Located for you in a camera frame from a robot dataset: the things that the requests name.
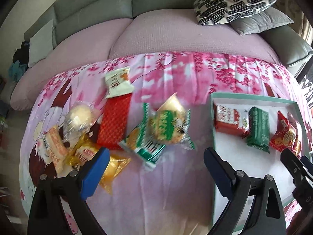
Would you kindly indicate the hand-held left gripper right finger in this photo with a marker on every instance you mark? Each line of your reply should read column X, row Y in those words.
column 217, row 169

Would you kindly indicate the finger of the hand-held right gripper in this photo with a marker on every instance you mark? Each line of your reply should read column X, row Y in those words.
column 292, row 164
column 308, row 165

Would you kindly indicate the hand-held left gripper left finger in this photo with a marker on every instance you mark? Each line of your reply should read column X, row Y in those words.
column 95, row 171

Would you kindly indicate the yellow snack packet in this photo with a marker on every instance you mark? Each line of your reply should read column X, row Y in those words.
column 115, row 166

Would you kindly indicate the teal white box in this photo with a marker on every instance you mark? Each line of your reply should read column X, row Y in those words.
column 244, row 156

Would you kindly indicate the large red snack packet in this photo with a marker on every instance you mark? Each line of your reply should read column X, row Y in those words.
column 283, row 134

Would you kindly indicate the small red snack packet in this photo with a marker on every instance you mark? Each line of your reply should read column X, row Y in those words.
column 297, row 129

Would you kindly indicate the orange white snack packet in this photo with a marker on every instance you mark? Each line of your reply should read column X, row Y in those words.
column 55, row 149

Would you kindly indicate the red white biscuit packet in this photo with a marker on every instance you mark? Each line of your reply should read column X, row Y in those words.
column 226, row 120

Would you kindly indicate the green white snack packet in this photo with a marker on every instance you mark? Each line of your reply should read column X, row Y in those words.
column 141, row 149

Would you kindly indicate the red patterned packet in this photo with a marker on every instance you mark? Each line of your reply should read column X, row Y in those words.
column 113, row 122

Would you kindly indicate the bread bun clear packet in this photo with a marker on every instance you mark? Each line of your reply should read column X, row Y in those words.
column 79, row 120

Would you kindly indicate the clear green yellow packet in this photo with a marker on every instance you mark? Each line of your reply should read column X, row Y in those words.
column 168, row 124

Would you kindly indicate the pink cartoon printed blanket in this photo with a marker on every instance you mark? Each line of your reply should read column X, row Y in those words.
column 166, row 195

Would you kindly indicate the black white printed cloth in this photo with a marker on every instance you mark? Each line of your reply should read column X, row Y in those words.
column 307, row 98

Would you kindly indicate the pink sofa seat cushion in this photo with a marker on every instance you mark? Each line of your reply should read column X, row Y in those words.
column 80, row 53
column 185, row 34

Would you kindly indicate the light grey pillow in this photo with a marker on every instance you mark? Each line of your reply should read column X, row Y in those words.
column 41, row 44

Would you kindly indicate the dark clothes pile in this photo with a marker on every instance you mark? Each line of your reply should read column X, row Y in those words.
column 20, row 52

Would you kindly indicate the dark grey pillow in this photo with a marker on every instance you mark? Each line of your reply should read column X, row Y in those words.
column 261, row 22

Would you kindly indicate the black white patterned pillow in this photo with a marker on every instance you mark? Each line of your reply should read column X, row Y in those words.
column 234, row 3

